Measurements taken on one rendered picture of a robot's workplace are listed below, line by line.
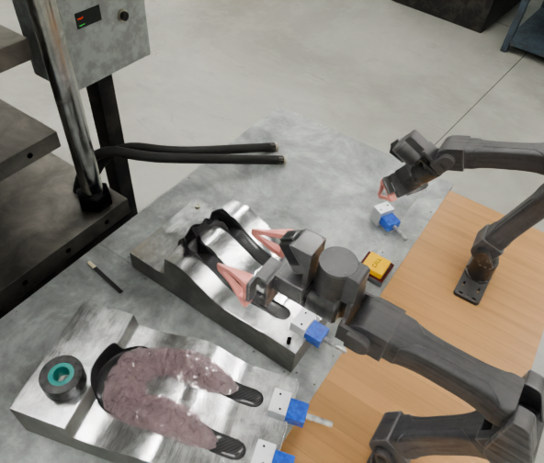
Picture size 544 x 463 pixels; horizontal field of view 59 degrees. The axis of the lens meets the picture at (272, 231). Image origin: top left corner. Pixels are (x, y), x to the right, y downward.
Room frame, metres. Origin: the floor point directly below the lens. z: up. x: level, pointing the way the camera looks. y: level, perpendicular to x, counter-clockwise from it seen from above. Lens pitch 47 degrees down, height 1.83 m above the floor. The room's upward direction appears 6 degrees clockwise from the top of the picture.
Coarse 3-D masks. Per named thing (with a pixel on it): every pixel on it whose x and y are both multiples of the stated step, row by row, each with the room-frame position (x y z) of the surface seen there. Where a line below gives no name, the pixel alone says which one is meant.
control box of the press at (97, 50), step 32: (64, 0) 1.16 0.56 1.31; (96, 0) 1.24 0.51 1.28; (128, 0) 1.33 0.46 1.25; (32, 32) 1.17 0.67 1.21; (96, 32) 1.22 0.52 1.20; (128, 32) 1.31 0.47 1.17; (32, 64) 1.20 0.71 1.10; (96, 64) 1.20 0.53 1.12; (128, 64) 1.30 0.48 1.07; (96, 96) 1.26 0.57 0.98; (96, 128) 1.28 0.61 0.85; (128, 192) 1.28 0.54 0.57
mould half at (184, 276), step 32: (192, 224) 0.89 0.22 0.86; (256, 224) 0.86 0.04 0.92; (160, 256) 0.76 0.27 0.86; (192, 256) 0.72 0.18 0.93; (224, 256) 0.74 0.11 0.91; (192, 288) 0.66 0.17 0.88; (224, 288) 0.67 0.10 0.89; (256, 288) 0.68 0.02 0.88; (224, 320) 0.61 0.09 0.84; (256, 320) 0.59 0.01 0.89; (288, 320) 0.60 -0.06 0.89; (320, 320) 0.61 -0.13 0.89; (288, 352) 0.53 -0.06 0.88
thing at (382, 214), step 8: (376, 208) 1.03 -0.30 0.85; (384, 208) 1.04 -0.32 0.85; (392, 208) 1.04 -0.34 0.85; (376, 216) 1.02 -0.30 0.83; (384, 216) 1.02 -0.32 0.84; (392, 216) 1.02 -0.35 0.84; (376, 224) 1.02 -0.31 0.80; (384, 224) 1.00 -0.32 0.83; (392, 224) 0.99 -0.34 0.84; (400, 232) 0.97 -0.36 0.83
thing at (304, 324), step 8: (304, 312) 0.61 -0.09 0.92; (296, 320) 0.58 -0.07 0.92; (304, 320) 0.59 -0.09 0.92; (312, 320) 0.59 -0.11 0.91; (296, 328) 0.57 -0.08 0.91; (304, 328) 0.57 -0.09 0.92; (312, 328) 0.58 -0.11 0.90; (320, 328) 0.58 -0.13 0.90; (328, 328) 0.58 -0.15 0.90; (304, 336) 0.56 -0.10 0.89; (312, 336) 0.56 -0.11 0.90; (320, 336) 0.56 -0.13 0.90; (312, 344) 0.55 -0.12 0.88; (320, 344) 0.55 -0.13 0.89; (336, 344) 0.55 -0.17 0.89; (344, 352) 0.53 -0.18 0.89
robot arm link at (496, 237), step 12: (540, 192) 0.85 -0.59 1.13; (528, 204) 0.84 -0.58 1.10; (540, 204) 0.83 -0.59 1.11; (504, 216) 0.88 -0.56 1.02; (516, 216) 0.84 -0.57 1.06; (528, 216) 0.83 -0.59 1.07; (540, 216) 0.83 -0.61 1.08; (492, 228) 0.87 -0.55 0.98; (504, 228) 0.85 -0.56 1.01; (516, 228) 0.84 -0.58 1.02; (528, 228) 0.83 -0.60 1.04; (480, 240) 0.86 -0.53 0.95; (492, 240) 0.85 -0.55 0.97; (504, 240) 0.84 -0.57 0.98; (492, 252) 0.84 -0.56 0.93
